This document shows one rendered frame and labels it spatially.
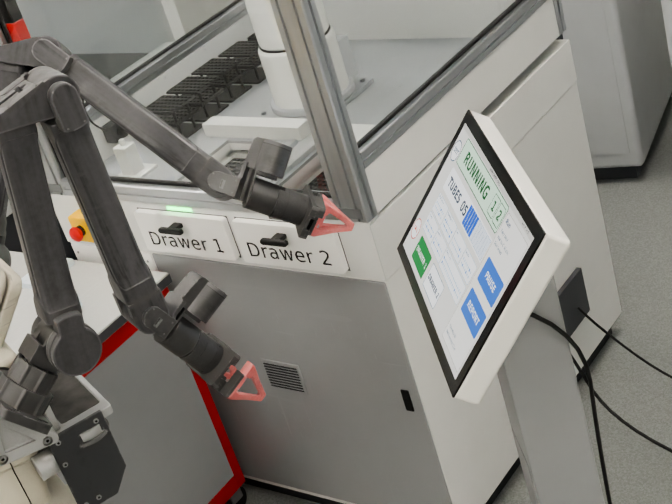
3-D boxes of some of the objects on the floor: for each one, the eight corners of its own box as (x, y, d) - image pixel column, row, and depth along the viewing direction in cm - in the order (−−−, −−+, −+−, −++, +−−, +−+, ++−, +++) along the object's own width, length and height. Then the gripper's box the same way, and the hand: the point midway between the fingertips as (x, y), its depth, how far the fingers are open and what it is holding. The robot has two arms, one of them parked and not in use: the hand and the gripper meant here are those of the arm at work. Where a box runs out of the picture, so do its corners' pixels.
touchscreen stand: (495, 791, 246) (360, 381, 198) (448, 626, 286) (326, 251, 238) (739, 717, 245) (664, 287, 197) (658, 562, 285) (578, 172, 237)
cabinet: (472, 557, 303) (389, 282, 265) (168, 474, 365) (67, 242, 327) (630, 329, 364) (581, 79, 326) (347, 291, 426) (278, 78, 388)
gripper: (263, 205, 227) (341, 231, 231) (268, 229, 218) (349, 256, 222) (278, 172, 224) (356, 199, 229) (283, 195, 215) (365, 223, 220)
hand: (348, 225), depth 225 cm, fingers closed
